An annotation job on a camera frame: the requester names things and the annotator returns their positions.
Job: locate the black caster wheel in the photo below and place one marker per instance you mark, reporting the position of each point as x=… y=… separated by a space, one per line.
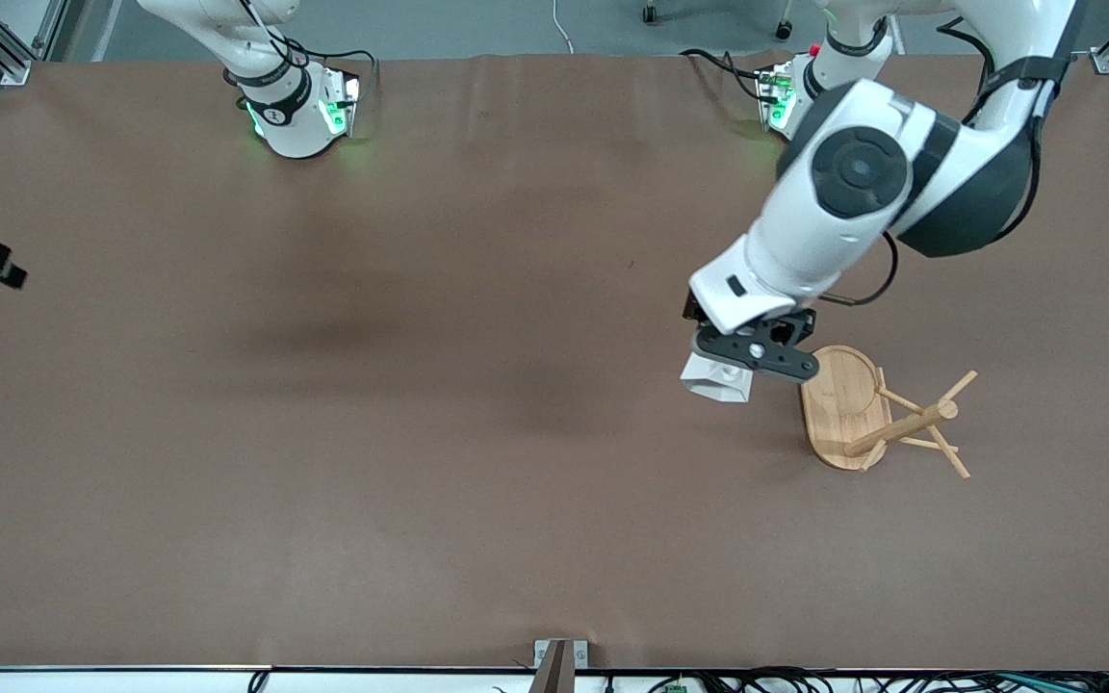
x=650 y=13
x=786 y=30

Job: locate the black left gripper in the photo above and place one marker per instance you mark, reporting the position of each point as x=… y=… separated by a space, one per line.
x=789 y=330

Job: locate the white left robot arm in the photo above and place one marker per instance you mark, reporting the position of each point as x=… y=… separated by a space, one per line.
x=853 y=173

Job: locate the wooden cup rack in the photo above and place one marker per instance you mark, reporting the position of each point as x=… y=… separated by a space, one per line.
x=843 y=414

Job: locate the white faceted cup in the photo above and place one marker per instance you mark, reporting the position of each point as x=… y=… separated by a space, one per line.
x=713 y=385

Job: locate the brown paper table cover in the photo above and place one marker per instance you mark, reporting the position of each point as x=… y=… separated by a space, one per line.
x=420 y=481

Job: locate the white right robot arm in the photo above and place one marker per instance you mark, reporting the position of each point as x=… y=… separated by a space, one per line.
x=290 y=120

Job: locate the grey metal bracket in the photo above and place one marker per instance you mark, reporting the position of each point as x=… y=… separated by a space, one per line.
x=581 y=656

